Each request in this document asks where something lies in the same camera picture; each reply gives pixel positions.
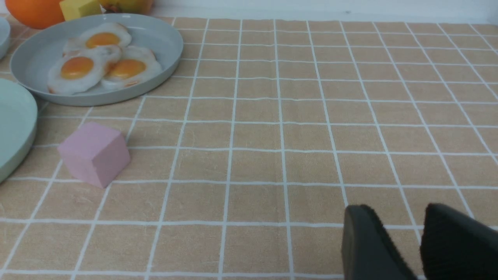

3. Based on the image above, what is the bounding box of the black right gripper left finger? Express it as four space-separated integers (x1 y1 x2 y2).
341 205 418 280

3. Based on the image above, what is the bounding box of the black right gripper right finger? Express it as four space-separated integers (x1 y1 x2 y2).
420 203 498 280

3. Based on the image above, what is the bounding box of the fried egg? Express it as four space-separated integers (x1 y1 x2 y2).
63 23 132 56
47 45 123 95
101 45 162 90

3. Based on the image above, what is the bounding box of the pink cube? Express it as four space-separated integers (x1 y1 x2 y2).
57 122 131 188

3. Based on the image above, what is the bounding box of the red yellow apple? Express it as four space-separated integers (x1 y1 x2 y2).
98 0 155 15

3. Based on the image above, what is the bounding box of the fried egg back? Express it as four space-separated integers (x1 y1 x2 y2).
63 23 132 56

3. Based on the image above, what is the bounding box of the mint green plate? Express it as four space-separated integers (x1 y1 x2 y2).
0 79 39 182

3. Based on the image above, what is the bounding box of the yellow cube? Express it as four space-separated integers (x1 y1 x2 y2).
59 0 103 21

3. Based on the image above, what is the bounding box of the grey plate with eggs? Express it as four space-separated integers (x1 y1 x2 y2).
10 14 184 107

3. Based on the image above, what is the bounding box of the orange fruit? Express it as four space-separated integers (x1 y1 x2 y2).
5 0 65 30

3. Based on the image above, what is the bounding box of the light blue plate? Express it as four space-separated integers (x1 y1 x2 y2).
0 17 11 60

